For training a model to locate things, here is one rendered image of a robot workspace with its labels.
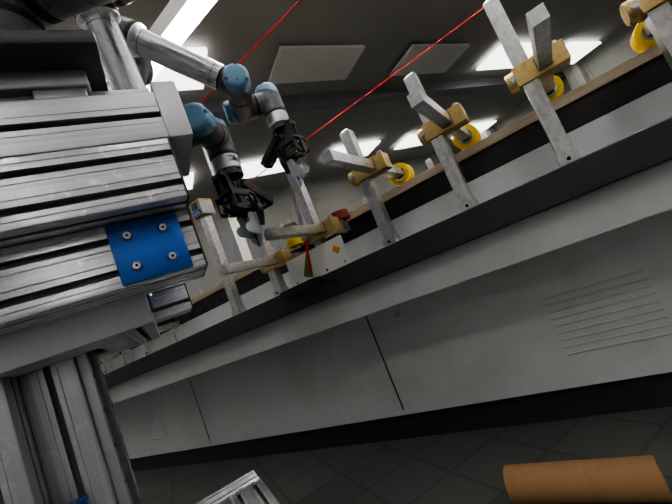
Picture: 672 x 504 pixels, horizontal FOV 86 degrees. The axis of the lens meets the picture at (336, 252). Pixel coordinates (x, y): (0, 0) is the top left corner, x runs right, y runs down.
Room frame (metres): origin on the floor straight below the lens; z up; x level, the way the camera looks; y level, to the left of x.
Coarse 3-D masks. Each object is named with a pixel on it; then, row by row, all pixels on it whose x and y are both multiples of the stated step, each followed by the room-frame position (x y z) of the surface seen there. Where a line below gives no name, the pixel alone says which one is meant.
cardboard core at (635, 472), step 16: (512, 464) 0.96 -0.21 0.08; (528, 464) 0.93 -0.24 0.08; (544, 464) 0.91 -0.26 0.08; (560, 464) 0.88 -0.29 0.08; (576, 464) 0.86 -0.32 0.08; (592, 464) 0.85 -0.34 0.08; (608, 464) 0.83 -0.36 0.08; (624, 464) 0.81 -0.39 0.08; (640, 464) 0.80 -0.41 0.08; (656, 464) 0.78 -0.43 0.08; (512, 480) 0.92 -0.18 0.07; (528, 480) 0.90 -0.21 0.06; (544, 480) 0.88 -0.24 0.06; (560, 480) 0.86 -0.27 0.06; (576, 480) 0.85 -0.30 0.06; (592, 480) 0.83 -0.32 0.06; (608, 480) 0.81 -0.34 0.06; (624, 480) 0.80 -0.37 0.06; (640, 480) 0.78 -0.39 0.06; (656, 480) 0.77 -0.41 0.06; (512, 496) 0.92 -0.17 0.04; (528, 496) 0.90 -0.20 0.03; (544, 496) 0.88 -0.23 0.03; (560, 496) 0.86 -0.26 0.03; (576, 496) 0.85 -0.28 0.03; (592, 496) 0.83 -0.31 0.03; (608, 496) 0.82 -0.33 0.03; (624, 496) 0.80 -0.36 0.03; (640, 496) 0.79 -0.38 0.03; (656, 496) 0.77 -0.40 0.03
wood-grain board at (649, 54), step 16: (656, 48) 0.88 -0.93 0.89; (624, 64) 0.91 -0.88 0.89; (640, 64) 0.90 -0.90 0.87; (592, 80) 0.95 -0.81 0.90; (608, 80) 0.93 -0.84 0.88; (576, 96) 0.97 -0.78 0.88; (512, 128) 1.06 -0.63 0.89; (480, 144) 1.12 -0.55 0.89; (416, 176) 1.23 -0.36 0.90; (432, 176) 1.21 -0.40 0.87; (400, 192) 1.27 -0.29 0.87; (368, 208) 1.35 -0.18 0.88; (240, 272) 1.75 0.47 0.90; (192, 304) 1.98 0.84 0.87
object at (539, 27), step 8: (536, 8) 0.61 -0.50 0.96; (544, 8) 0.61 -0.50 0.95; (528, 16) 0.62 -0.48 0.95; (536, 16) 0.62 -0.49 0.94; (544, 16) 0.61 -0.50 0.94; (528, 24) 0.65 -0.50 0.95; (536, 24) 0.62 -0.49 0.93; (544, 24) 0.63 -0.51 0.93; (536, 32) 0.64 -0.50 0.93; (544, 32) 0.66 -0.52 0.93; (536, 40) 0.67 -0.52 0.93; (544, 40) 0.69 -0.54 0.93; (536, 48) 0.71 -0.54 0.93; (544, 48) 0.72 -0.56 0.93; (536, 56) 0.75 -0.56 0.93; (544, 56) 0.76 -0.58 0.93; (536, 64) 0.82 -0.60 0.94; (544, 64) 0.80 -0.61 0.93; (544, 80) 0.90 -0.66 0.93; (552, 80) 0.93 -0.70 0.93; (544, 88) 0.96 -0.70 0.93; (552, 88) 0.99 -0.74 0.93
